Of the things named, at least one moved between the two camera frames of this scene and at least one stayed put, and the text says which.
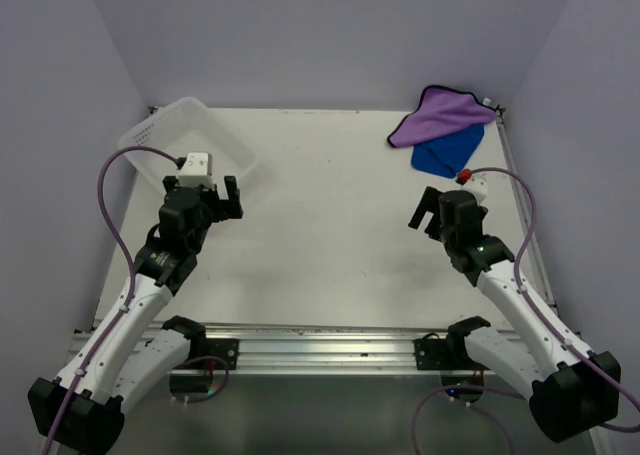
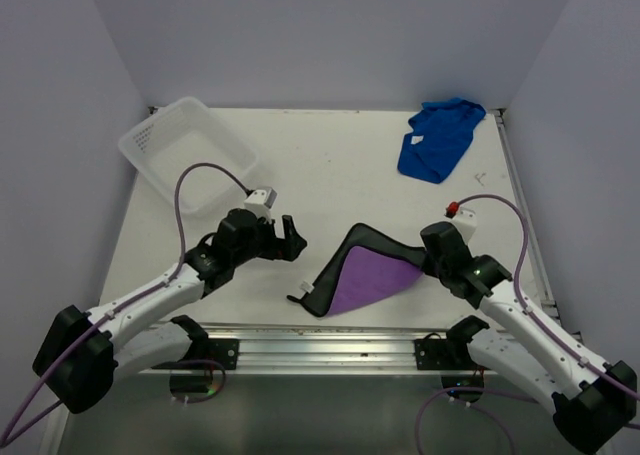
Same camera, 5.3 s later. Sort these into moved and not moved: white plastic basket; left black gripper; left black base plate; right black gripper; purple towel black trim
Moved: right black gripper; left black gripper; purple towel black trim
Not moved: left black base plate; white plastic basket
